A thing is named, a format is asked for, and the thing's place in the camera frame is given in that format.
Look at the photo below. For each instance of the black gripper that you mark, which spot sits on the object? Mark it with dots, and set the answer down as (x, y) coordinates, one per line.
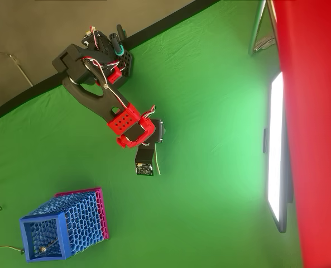
(160, 130)

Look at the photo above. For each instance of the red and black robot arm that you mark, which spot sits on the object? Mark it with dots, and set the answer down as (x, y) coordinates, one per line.
(103, 97)

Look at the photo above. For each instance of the blue and magenta mesh basket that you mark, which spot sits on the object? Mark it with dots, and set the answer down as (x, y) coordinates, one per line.
(84, 217)

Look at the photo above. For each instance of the green cloth with black border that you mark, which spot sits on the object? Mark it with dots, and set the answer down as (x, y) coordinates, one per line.
(210, 111)

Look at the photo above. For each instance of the black perforated base block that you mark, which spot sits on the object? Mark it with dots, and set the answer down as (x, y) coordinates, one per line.
(127, 62)

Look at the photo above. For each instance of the chrome tube stand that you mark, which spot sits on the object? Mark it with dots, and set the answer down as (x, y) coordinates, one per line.
(256, 28)

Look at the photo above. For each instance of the thin grey metal rod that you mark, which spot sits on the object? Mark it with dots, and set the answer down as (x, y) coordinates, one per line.
(20, 69)

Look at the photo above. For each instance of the large red plastic surface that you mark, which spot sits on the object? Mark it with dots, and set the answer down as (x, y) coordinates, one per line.
(316, 125)

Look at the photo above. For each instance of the black gripper camera mount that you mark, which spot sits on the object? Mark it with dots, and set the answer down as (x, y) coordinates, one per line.
(144, 156)

